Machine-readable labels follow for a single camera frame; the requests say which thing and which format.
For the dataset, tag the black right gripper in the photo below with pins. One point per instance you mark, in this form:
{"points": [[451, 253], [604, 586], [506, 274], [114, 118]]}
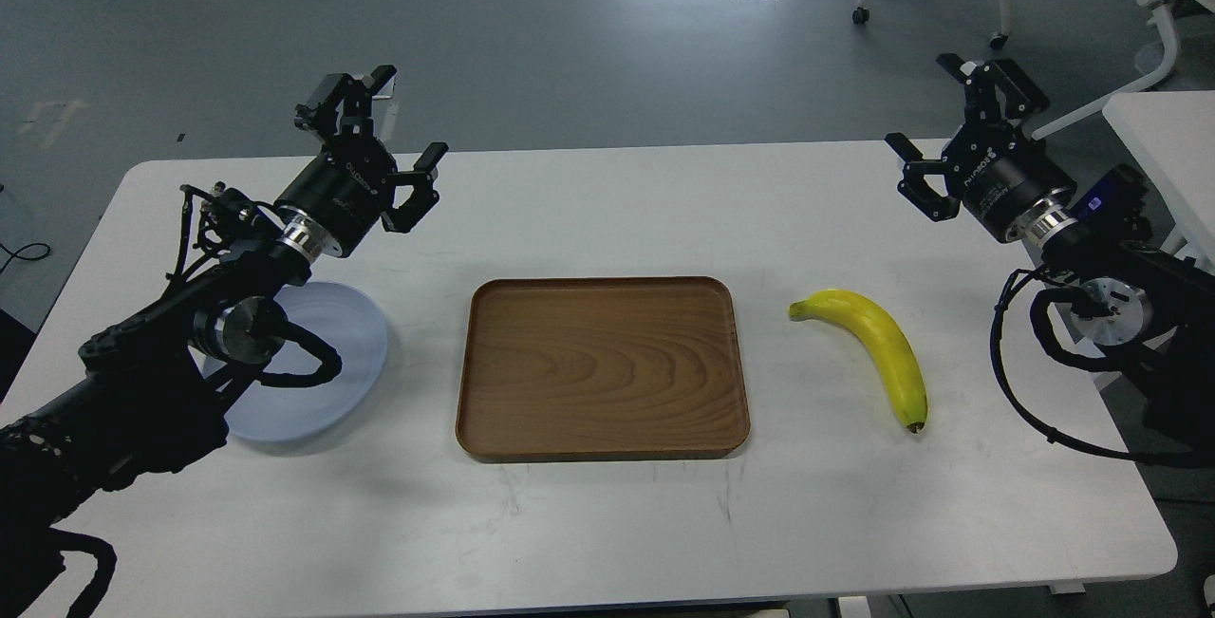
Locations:
{"points": [[996, 182]]}

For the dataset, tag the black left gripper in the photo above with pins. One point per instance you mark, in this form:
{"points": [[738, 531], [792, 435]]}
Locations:
{"points": [[345, 193]]}

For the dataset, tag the yellow banana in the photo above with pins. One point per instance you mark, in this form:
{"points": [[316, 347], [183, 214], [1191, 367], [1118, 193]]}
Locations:
{"points": [[885, 342]]}

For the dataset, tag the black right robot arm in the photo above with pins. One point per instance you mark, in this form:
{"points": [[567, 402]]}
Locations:
{"points": [[1109, 301]]}

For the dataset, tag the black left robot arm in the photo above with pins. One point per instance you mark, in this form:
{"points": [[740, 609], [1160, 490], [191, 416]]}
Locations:
{"points": [[158, 384]]}

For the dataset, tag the white side table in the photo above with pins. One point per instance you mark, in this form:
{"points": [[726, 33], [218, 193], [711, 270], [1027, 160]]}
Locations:
{"points": [[1171, 135]]}

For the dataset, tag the brown wooden tray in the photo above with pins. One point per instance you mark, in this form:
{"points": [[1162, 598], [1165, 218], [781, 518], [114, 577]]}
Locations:
{"points": [[605, 368]]}

